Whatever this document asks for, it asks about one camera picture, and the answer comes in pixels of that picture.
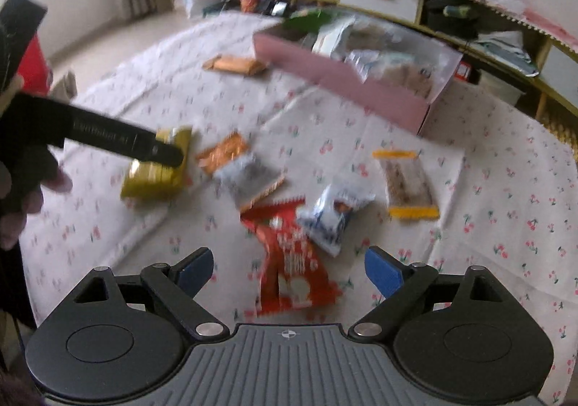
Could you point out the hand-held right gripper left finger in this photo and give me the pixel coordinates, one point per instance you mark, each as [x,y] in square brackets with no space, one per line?
[198,269]

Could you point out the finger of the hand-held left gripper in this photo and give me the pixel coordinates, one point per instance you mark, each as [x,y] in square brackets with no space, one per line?
[104,130]

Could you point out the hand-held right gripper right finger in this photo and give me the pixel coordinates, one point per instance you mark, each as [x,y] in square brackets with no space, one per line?
[383,274]

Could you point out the olive yellow snack packet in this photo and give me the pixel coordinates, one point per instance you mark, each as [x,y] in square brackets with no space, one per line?
[153,184]

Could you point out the pink cardboard box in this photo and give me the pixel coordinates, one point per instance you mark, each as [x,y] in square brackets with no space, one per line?
[361,94]

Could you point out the green biscuit packet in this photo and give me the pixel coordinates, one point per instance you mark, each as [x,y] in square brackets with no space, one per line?
[309,22]

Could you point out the clear biscuit packet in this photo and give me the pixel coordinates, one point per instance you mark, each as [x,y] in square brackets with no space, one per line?
[375,38]

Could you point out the person's left hand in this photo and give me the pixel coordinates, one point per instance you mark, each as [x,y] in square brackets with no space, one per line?
[58,182]

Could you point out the red object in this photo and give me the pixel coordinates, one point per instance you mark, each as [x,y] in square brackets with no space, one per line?
[35,67]

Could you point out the white floral cloth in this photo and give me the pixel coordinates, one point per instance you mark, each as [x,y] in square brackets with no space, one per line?
[135,72]

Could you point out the red snack packet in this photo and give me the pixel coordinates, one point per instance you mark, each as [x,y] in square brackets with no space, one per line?
[289,252]

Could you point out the clear packet with yellow ends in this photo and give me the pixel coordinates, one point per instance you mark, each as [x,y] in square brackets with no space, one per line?
[408,183]

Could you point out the silver packet with orange edge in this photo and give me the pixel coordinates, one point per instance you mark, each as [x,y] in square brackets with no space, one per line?
[248,176]

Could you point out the small orange snack packet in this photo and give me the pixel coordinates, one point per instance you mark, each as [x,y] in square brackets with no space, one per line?
[225,151]

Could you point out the gold snack bar packet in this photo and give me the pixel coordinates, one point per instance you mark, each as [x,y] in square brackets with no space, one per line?
[235,65]

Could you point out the dark clothing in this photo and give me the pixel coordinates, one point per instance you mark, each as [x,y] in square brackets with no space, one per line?
[13,297]

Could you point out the silver foil snack packet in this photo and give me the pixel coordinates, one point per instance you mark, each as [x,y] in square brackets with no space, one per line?
[365,63]

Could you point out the beige storage bin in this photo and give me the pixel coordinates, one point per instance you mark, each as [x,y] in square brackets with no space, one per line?
[499,90]

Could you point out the red cardboard box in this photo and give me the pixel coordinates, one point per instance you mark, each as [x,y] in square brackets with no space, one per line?
[464,71]

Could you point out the yellow egg tray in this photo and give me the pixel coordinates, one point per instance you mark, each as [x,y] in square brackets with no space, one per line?
[562,130]

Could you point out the stack of papers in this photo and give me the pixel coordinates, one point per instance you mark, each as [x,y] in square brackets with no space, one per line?
[505,51]

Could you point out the low wooden drawer cabinet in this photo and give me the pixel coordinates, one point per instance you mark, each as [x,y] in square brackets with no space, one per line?
[560,67]

